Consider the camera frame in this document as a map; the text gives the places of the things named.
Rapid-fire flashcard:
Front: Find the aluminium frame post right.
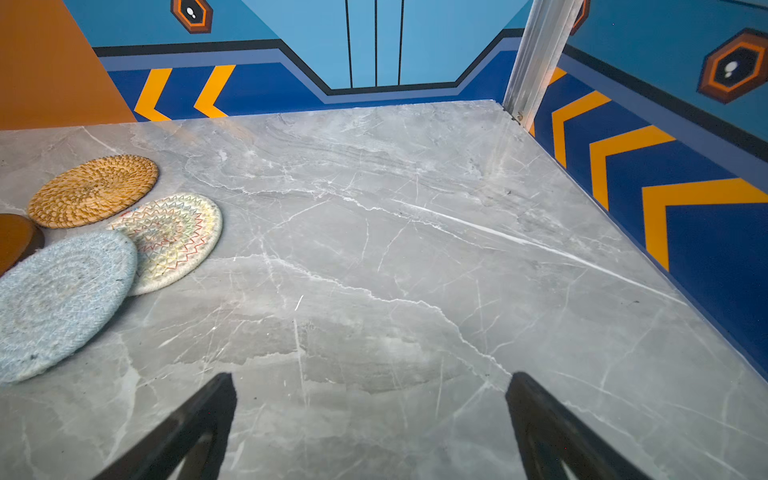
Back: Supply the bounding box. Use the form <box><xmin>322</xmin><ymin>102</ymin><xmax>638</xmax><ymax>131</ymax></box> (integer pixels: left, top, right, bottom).
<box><xmin>502</xmin><ymin>0</ymin><xmax>583</xmax><ymax>130</ymax></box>

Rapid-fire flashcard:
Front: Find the glossy brown wooden coaster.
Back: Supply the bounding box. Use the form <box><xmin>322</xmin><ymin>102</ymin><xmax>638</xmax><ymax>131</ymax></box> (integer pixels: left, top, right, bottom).
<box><xmin>0</xmin><ymin>213</ymin><xmax>45</xmax><ymax>276</ymax></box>

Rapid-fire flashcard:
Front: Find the woven rattan coaster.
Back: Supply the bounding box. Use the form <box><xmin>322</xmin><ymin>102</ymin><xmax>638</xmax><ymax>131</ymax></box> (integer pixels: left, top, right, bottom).
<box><xmin>27</xmin><ymin>154</ymin><xmax>159</xmax><ymax>229</ymax></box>

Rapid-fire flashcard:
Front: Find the light blue rope coaster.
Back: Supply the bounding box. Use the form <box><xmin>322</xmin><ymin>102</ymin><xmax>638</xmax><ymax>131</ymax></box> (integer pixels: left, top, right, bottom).
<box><xmin>1</xmin><ymin>230</ymin><xmax>138</xmax><ymax>385</ymax></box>

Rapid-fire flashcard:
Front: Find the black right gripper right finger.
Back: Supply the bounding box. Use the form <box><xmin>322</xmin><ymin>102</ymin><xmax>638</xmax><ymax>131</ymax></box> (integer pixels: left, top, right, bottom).
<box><xmin>505</xmin><ymin>371</ymin><xmax>648</xmax><ymax>480</ymax></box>

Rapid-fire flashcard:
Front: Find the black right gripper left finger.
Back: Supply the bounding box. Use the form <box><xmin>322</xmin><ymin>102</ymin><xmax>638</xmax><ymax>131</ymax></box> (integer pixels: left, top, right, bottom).
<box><xmin>96</xmin><ymin>373</ymin><xmax>237</xmax><ymax>479</ymax></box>

